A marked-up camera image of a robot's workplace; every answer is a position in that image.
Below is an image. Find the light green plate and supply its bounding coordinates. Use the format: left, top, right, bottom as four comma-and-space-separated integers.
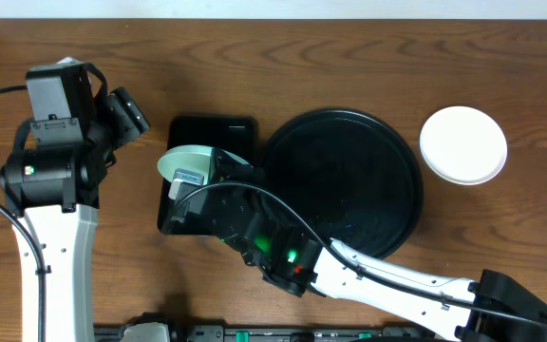
157, 144, 255, 184

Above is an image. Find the white plate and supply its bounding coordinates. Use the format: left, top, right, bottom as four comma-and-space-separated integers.
419, 105, 508, 186

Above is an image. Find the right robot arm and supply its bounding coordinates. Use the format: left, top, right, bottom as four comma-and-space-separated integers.
206, 149, 547, 341

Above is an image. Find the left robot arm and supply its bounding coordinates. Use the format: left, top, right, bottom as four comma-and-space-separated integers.
0, 57, 150, 341

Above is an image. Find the black rectangular tray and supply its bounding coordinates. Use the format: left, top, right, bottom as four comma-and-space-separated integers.
157, 116, 256, 236

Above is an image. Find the black round tray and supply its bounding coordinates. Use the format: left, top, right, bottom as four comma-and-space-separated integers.
259, 108, 424, 259

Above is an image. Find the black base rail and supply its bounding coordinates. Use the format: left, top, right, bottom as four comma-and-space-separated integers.
94, 313, 434, 342

